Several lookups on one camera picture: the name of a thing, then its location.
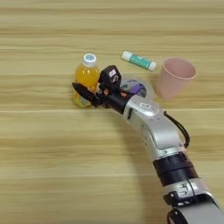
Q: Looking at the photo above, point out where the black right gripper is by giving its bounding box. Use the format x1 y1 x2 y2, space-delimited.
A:
72 82 133 115

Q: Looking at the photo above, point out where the orange juice bottle white cap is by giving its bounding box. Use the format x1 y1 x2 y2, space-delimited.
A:
72 52 101 108

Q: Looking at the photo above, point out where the clear tape roll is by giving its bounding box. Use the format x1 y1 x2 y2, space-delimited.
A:
117 75 156 102

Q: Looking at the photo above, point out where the pink plastic cup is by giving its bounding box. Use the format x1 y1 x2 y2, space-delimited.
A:
155 57 197 101

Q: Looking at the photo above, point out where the black box with white label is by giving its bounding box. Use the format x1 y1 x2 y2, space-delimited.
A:
98 65 123 92

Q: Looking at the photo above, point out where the purple cylinder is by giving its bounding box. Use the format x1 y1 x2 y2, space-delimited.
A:
128 81 144 95

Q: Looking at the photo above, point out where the green white glue stick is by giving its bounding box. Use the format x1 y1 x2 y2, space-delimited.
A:
121 50 158 73

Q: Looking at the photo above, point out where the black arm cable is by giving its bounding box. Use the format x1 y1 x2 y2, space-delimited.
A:
163 110 191 149

